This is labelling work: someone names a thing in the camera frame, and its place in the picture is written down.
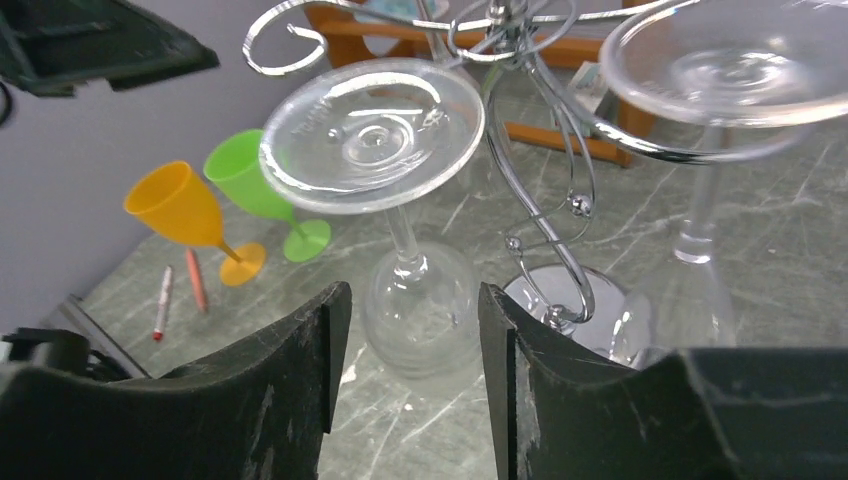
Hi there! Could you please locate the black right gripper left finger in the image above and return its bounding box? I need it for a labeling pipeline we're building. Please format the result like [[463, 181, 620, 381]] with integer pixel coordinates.
[[1, 282, 352, 479]]

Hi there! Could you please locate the green plastic goblet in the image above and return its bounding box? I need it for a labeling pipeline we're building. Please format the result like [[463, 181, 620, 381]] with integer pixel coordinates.
[[203, 129, 332, 263]]

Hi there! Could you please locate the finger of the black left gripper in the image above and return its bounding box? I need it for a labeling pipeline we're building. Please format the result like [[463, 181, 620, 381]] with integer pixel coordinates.
[[1, 1, 220, 97]]

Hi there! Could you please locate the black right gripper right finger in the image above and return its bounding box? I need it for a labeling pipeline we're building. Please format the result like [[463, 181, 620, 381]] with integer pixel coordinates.
[[478, 283, 847, 479]]

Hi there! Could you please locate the orange plastic goblet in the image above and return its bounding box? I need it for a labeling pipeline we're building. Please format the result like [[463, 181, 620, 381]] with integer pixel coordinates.
[[123, 160, 266, 287]]

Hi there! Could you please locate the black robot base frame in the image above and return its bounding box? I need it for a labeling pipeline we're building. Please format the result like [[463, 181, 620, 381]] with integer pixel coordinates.
[[1, 295, 150, 382]]

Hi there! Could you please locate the chrome wine glass rack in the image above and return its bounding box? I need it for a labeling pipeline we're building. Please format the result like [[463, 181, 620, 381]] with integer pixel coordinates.
[[241, 0, 803, 346]]

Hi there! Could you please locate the orange wooden shelf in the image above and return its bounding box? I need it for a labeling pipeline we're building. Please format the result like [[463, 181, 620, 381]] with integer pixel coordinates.
[[304, 0, 657, 168]]

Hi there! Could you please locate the clear tall flute glass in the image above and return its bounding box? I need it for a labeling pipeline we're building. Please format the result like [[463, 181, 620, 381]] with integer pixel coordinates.
[[600, 1, 847, 369]]

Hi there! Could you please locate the clear wide wine glass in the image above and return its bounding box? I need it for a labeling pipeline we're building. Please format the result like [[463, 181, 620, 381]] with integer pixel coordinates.
[[259, 58, 485, 383]]

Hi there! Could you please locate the silver red-tipped pen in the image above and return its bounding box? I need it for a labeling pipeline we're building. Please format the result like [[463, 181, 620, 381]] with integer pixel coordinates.
[[152, 265, 173, 342]]

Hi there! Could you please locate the red pen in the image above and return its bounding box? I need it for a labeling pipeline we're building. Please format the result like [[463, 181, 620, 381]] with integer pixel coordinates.
[[185, 248, 208, 313]]

